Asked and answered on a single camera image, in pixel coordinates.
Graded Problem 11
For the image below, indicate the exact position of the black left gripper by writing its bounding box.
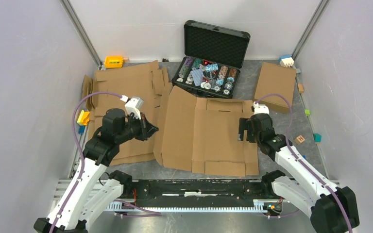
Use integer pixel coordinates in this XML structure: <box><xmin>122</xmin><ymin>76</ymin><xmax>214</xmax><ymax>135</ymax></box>
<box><xmin>117</xmin><ymin>111</ymin><xmax>159</xmax><ymax>143</ymax></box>

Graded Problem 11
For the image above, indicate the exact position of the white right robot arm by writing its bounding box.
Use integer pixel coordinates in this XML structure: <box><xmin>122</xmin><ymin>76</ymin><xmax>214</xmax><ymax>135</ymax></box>
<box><xmin>238</xmin><ymin>113</ymin><xmax>360</xmax><ymax>233</ymax></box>

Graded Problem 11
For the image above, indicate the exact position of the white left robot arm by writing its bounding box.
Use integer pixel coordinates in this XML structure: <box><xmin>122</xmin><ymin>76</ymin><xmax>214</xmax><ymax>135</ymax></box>
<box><xmin>34</xmin><ymin>108</ymin><xmax>158</xmax><ymax>233</ymax></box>

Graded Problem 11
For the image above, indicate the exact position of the folded brown cardboard box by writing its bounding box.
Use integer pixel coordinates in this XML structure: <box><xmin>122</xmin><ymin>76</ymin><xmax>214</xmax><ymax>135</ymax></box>
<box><xmin>253</xmin><ymin>62</ymin><xmax>296</xmax><ymax>114</ymax></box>

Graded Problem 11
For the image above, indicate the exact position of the wooden letter H cube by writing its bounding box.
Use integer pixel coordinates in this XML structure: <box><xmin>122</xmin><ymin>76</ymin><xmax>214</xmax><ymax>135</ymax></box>
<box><xmin>295</xmin><ymin>135</ymin><xmax>305</xmax><ymax>144</ymax></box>

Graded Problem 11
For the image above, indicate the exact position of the stack of flat cardboard sheets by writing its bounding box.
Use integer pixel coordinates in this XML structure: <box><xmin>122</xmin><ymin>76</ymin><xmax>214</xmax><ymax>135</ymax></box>
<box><xmin>82</xmin><ymin>60</ymin><xmax>170</xmax><ymax>167</ymax></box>

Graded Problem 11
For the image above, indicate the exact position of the yellow orange toy block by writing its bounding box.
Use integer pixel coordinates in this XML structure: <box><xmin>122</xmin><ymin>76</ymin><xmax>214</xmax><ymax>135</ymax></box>
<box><xmin>76</xmin><ymin>110</ymin><xmax>90</xmax><ymax>126</ymax></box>

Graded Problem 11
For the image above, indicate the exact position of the small wooden cube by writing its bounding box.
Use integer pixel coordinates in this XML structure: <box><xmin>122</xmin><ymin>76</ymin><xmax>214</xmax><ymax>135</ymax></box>
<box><xmin>297</xmin><ymin>83</ymin><xmax>305</xmax><ymax>94</ymax></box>

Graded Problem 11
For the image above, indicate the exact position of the teal small cube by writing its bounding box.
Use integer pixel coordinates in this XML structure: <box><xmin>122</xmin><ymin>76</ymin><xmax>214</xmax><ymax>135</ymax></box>
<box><xmin>313</xmin><ymin>133</ymin><xmax>322</xmax><ymax>143</ymax></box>

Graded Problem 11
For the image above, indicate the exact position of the blue playing card deck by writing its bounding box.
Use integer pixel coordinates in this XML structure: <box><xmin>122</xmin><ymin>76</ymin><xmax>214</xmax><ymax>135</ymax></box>
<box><xmin>191</xmin><ymin>69</ymin><xmax>203</xmax><ymax>86</ymax></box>

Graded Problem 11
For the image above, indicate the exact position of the blue white toy block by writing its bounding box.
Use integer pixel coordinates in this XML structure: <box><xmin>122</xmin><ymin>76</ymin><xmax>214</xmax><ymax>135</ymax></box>
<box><xmin>279</xmin><ymin>55</ymin><xmax>295</xmax><ymax>68</ymax></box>

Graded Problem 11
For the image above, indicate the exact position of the black poker chip case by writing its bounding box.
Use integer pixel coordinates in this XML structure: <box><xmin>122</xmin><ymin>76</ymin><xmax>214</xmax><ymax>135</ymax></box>
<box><xmin>171</xmin><ymin>20</ymin><xmax>251</xmax><ymax>99</ymax></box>

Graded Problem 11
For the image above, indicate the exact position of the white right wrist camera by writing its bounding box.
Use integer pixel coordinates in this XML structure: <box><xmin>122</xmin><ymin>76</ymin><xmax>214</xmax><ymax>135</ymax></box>
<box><xmin>253</xmin><ymin>102</ymin><xmax>270</xmax><ymax>115</ymax></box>

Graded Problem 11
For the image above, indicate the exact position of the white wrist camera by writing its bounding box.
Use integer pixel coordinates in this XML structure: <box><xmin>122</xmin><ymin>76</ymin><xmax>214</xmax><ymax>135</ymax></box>
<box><xmin>120</xmin><ymin>95</ymin><xmax>144</xmax><ymax>119</ymax></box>
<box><xmin>253</xmin><ymin>102</ymin><xmax>270</xmax><ymax>115</ymax></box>

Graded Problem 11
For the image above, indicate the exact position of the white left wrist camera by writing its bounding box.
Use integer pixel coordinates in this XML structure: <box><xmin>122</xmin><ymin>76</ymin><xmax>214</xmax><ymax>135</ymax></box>
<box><xmin>120</xmin><ymin>95</ymin><xmax>144</xmax><ymax>119</ymax></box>

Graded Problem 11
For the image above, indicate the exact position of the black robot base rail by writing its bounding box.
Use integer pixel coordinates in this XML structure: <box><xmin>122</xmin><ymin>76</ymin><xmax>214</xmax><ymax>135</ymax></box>
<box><xmin>120</xmin><ymin>170</ymin><xmax>285</xmax><ymax>209</ymax></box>

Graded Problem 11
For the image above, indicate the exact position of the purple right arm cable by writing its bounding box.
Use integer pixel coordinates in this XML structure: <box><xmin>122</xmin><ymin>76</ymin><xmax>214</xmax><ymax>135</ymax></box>
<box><xmin>254</xmin><ymin>93</ymin><xmax>355</xmax><ymax>233</ymax></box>

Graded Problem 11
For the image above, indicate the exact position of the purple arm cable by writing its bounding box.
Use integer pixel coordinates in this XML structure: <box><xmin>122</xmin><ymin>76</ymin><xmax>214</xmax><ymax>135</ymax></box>
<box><xmin>46</xmin><ymin>91</ymin><xmax>162</xmax><ymax>233</ymax></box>
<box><xmin>254</xmin><ymin>93</ymin><xmax>355</xmax><ymax>233</ymax></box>

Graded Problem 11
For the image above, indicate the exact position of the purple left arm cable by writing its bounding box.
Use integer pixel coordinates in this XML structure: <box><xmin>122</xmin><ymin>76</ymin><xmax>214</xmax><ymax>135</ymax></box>
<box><xmin>46</xmin><ymin>91</ymin><xmax>162</xmax><ymax>233</ymax></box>

